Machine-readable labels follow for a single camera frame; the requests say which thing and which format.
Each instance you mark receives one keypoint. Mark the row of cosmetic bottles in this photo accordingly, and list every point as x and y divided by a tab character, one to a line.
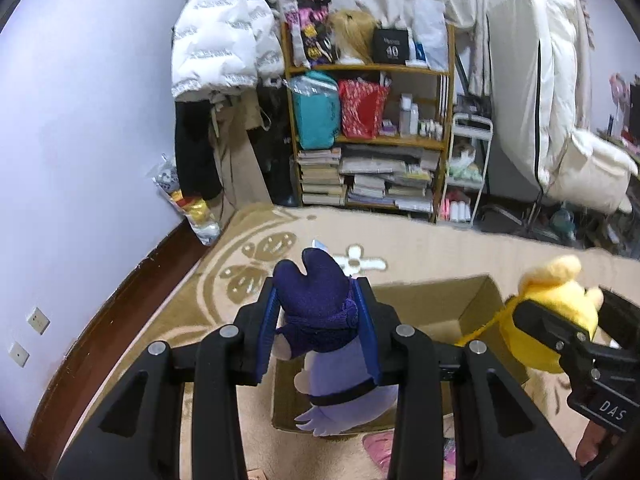
412	117

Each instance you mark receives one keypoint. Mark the cream padded chair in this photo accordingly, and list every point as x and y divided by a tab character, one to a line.
595	170

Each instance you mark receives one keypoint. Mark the beige hanging coat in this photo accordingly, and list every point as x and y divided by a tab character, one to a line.
240	160

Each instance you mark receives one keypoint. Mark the white trolley cart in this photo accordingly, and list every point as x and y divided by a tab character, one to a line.
477	125

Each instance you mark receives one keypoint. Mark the teal bag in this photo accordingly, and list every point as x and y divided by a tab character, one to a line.
315	110

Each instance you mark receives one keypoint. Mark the black hanging trousers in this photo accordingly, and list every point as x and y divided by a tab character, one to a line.
195	160

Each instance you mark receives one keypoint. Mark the white puffer jacket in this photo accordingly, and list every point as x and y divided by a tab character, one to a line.
215	35

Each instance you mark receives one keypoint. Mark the pink fuzzy slipper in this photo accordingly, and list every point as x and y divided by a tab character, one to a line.
385	455

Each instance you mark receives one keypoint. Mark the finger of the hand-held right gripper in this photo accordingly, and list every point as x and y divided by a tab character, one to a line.
625	320
545	325

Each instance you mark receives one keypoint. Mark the stack of books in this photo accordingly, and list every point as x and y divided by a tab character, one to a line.
370	180

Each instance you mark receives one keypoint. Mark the calico cat plush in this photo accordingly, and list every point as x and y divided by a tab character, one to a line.
462	152

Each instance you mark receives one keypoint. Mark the teal round object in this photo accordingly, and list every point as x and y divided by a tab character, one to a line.
562	220

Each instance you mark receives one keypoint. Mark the cardboard box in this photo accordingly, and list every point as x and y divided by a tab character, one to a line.
425	305

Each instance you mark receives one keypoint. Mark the red patterned bag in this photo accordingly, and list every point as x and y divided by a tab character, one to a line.
362	107

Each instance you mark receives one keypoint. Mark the purple plush toy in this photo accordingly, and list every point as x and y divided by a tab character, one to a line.
320	290

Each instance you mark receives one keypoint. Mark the black hanging garment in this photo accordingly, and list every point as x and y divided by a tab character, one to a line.
275	150

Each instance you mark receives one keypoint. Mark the beige patterned blanket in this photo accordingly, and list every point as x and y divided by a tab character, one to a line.
450	255

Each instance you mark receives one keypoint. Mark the blonde wig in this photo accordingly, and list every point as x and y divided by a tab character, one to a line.
352	30

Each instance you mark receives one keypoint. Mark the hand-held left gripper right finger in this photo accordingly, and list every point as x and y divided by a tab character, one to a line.
367	332

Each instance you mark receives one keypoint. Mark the white wall socket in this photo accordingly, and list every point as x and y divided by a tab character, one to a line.
19	355
38	320

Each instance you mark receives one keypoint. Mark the green folded cloth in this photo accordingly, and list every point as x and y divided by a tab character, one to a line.
462	172

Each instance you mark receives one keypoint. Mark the pile of patterned packets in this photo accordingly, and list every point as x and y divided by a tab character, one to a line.
310	30

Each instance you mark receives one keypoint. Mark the pink ornament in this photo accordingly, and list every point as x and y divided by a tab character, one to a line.
620	91

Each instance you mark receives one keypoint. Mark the yellow plush toy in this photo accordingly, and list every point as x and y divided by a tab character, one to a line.
560	290

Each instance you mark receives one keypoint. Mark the clear bag of toys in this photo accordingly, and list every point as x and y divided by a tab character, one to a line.
195	210

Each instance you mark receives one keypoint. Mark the row of pink white bottles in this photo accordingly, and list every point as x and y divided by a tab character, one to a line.
455	210

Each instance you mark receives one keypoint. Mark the white plastic bag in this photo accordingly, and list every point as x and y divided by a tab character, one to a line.
429	30

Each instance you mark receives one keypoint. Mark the wooden shelf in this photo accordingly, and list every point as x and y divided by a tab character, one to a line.
390	68

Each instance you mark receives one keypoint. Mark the black gift box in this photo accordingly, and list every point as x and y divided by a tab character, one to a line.
391	46

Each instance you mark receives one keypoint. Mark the person's right hand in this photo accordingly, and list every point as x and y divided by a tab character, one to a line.
589	442

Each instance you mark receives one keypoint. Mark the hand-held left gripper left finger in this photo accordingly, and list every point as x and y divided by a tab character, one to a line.
265	332

